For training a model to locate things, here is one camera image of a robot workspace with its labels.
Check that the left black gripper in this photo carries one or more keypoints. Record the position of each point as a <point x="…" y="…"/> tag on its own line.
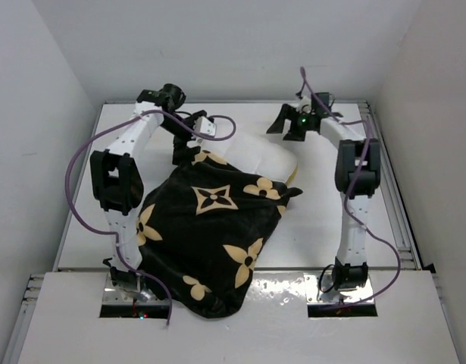
<point x="179" y="150"/>

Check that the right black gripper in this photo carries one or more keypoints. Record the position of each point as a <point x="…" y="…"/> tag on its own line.
<point x="289" y="113"/>

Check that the cream yellow pillow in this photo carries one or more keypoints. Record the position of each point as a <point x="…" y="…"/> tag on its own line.
<point x="255" y="155"/>

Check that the black floral pillowcase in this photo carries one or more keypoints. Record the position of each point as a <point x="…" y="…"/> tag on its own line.
<point x="201" y="231"/>

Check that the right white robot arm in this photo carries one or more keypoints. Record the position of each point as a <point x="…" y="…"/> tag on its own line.
<point x="356" y="177"/>

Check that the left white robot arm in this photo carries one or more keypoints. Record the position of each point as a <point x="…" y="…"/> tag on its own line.
<point x="116" y="182"/>

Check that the white front cover board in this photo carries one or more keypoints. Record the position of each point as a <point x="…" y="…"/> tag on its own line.
<point x="272" y="327"/>

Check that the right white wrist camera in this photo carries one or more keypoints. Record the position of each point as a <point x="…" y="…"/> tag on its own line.
<point x="305" y="106"/>

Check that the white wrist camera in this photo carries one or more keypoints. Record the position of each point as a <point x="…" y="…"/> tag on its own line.
<point x="305" y="106"/>
<point x="204" y="127"/>

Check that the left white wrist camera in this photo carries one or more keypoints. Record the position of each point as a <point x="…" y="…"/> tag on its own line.
<point x="204" y="127"/>

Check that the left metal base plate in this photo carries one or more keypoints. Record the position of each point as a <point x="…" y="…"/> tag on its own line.
<point x="122" y="293"/>

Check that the metal base plate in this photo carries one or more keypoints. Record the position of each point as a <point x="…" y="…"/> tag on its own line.
<point x="122" y="293"/>
<point x="316" y="295"/>

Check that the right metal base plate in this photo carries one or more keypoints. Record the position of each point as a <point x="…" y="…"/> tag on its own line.
<point x="316" y="295"/>

